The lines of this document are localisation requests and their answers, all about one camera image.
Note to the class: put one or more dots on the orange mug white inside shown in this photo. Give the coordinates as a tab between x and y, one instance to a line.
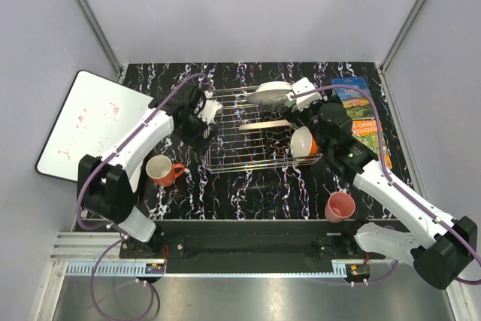
162	171

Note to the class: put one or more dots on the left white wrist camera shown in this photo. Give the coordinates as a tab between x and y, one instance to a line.
210	108

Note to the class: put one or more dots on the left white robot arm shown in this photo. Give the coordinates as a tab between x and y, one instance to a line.
107	184

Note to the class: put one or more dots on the pink cream floral plate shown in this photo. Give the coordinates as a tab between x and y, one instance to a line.
264	125

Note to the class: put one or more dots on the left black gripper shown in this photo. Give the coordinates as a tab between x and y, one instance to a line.
198	139

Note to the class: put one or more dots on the white board with black rim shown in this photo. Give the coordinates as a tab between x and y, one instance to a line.
95	114

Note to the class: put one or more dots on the orange and white bowl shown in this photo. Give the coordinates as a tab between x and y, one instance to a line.
302	143

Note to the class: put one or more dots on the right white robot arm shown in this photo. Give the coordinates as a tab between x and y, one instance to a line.
437	245

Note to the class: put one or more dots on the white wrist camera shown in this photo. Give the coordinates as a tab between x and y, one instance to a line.
303	93
210	108

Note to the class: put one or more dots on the orange Treehouse book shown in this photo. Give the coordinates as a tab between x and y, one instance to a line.
366	132

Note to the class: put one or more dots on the pink plastic cup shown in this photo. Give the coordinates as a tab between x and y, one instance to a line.
339	207

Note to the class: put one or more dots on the white scalloped plate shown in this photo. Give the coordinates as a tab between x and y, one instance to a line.
274	92

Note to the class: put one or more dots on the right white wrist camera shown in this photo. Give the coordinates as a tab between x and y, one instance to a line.
303	93

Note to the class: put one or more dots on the metal wire dish rack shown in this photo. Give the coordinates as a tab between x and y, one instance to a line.
237	149

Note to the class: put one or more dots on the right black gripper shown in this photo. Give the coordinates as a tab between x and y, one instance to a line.
297	117

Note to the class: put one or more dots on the Animal Farm book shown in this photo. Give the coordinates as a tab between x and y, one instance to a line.
357	105

